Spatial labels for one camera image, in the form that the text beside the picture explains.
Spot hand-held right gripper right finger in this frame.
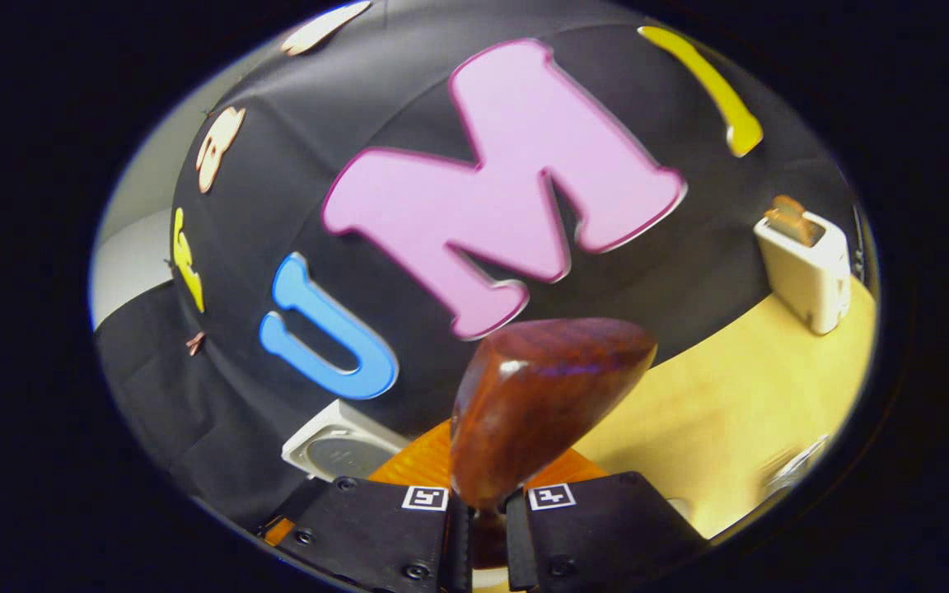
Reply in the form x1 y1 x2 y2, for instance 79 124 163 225
503 448 711 593

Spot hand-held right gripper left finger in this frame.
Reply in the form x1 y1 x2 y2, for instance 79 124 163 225
258 419 475 593

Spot white rice cooker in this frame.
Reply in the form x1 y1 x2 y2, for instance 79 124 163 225
280 399 412 483

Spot brown wooden spoon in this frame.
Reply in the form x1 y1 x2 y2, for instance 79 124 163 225
449 317 659 570

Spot clear glass chopstick holder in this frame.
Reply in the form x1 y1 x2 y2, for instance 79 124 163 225
761 434 831 497

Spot white toaster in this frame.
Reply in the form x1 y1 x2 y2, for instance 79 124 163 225
752 210 853 336

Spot brown toast slice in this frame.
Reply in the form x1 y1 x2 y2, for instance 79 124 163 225
764 194 826 249

